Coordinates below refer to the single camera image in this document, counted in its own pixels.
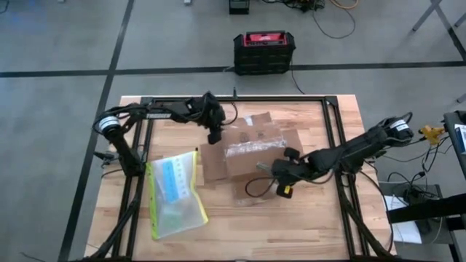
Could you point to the grey black power plug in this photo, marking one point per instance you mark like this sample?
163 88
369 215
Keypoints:
107 156

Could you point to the blue and white box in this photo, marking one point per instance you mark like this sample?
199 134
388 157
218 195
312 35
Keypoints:
461 140

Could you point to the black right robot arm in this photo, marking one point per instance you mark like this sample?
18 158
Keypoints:
356 149

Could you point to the black side cart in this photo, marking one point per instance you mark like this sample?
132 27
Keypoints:
429 209

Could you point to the small black floor box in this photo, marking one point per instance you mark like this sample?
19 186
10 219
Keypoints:
239 7

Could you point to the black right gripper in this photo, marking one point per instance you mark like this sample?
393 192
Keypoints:
291 169

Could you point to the white and teal flat pack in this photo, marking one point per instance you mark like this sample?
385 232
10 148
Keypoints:
174 180

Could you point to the black and red toolbox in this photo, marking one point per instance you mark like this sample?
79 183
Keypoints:
264 58

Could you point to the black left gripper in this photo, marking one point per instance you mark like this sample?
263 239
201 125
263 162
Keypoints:
213 116

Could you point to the yellow connector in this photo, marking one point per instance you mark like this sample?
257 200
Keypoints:
431 134

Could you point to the small black post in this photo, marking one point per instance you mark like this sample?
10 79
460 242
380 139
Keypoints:
235 94

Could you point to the mesh pouch with yellow trim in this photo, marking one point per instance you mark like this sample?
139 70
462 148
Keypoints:
178 214

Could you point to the brown cardboard box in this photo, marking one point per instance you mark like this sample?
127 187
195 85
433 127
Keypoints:
247 160

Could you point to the clear packing tape strip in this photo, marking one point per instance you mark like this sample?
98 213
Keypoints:
255 147

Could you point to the green packet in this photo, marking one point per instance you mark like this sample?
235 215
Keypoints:
171 216

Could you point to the small white object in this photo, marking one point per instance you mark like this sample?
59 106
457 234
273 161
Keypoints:
188 2

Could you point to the white paper sheet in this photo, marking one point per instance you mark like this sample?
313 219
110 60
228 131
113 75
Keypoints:
404 233

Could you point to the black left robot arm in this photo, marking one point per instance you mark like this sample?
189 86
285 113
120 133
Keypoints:
160 111

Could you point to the black metal rig frame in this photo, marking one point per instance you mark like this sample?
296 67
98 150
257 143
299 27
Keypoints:
291 99

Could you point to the grey table legs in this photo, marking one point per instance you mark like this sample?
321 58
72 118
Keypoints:
442 16

